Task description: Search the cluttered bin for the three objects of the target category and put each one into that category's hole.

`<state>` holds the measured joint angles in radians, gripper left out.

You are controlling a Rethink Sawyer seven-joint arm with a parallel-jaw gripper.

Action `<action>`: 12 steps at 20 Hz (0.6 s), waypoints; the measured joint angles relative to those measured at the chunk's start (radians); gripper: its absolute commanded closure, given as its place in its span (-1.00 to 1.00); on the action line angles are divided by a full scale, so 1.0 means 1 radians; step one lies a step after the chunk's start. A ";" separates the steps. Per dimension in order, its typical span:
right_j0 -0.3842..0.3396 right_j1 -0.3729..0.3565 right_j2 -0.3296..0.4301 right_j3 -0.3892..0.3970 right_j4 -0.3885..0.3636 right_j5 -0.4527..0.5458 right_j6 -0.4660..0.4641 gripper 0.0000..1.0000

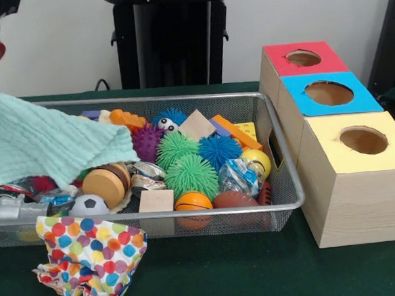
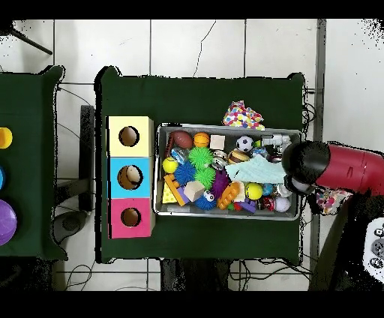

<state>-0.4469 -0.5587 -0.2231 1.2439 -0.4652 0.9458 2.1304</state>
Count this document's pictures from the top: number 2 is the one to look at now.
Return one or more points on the blue plastic bowl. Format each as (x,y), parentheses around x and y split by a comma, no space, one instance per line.
(1,177)

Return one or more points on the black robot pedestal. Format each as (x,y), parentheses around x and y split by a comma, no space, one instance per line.
(192,276)

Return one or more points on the small soccer ball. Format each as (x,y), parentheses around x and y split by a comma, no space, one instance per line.
(244,144)

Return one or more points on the colourful polka dot cloth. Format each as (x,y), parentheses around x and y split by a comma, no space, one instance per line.
(330,199)
(243,117)

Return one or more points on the blue spiky rubber ball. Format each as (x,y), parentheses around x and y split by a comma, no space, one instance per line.
(184,173)

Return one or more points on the small orange basketball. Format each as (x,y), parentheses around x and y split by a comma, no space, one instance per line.
(201,139)

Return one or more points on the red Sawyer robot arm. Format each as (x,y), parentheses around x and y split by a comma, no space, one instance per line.
(345,168)

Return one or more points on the plain wooden block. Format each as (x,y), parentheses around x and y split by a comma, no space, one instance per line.
(217,142)
(193,190)

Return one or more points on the green spiky rubber ball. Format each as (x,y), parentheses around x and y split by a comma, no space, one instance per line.
(205,177)
(200,157)

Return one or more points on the yellow plastic bowl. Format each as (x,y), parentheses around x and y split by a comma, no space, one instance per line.
(5,138)

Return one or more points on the purple plastic bowl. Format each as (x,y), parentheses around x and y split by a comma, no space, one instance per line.
(7,222)

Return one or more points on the small brown football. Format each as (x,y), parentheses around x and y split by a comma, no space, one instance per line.
(182,139)

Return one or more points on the dark green tablecloth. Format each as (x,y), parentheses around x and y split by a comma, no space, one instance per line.
(30,99)
(195,102)

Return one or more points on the wooden box with three holes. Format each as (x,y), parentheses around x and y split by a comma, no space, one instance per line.
(141,141)

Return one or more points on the black tripod leg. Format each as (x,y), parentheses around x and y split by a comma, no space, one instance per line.
(30,42)

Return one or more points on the mint green waffle cloth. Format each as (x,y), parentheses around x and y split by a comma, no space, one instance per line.
(255,171)

